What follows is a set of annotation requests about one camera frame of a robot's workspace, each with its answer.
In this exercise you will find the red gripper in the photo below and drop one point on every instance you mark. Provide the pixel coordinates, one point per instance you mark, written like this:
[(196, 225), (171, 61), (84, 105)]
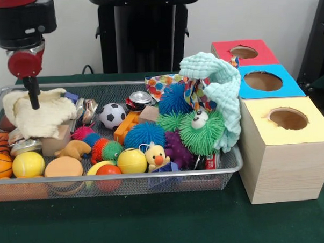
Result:
[(25, 64)]

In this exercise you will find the cream yellow cloth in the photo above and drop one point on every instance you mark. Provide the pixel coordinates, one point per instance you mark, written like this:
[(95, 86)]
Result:
[(43, 116)]

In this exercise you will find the large polka dot cloth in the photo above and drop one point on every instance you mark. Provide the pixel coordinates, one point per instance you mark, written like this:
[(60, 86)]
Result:
[(157, 84)]

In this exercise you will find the large blue fuzzy spiky ball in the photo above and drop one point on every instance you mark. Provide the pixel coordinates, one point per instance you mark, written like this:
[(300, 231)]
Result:
[(173, 98)]

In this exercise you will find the green spiky toy with eyes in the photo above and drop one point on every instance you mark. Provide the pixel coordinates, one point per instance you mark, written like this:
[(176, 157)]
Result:
[(203, 136)]

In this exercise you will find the mint green muslin cloth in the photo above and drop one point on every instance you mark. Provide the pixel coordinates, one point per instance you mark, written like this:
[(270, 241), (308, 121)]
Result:
[(225, 97)]

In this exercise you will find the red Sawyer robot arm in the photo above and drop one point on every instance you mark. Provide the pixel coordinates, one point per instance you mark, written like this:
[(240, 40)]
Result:
[(18, 23)]

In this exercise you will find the shallow clear mesh bin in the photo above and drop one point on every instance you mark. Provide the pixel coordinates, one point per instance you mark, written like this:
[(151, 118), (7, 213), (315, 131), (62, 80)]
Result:
[(202, 183)]

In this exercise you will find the wooden box with three holes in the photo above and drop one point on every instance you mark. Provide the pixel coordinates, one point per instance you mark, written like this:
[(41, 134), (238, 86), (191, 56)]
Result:
[(287, 169)]

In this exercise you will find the brown toy football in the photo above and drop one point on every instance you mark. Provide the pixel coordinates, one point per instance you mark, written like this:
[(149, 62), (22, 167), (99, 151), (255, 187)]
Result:
[(6, 123)]

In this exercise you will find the yellow ball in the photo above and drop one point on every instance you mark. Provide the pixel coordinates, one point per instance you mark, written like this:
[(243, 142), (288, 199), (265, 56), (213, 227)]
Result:
[(28, 163)]

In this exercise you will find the orange toy basketball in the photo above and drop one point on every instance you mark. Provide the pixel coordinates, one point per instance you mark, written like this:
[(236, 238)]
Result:
[(1, 164)]

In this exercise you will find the black white soccer ball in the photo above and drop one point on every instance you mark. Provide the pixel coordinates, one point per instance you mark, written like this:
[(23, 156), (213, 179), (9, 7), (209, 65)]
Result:
[(112, 115)]

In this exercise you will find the yellow plush duck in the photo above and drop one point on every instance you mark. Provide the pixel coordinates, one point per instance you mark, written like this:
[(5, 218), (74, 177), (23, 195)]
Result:
[(156, 156)]

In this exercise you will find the purple spiky toy with eyes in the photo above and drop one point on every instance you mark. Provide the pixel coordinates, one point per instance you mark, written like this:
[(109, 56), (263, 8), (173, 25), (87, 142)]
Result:
[(178, 149)]

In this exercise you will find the black chair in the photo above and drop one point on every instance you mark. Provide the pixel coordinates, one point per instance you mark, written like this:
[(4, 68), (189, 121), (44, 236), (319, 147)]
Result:
[(319, 39)]

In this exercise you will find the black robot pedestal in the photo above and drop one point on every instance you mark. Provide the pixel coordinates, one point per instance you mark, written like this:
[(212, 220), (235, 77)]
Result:
[(144, 33)]

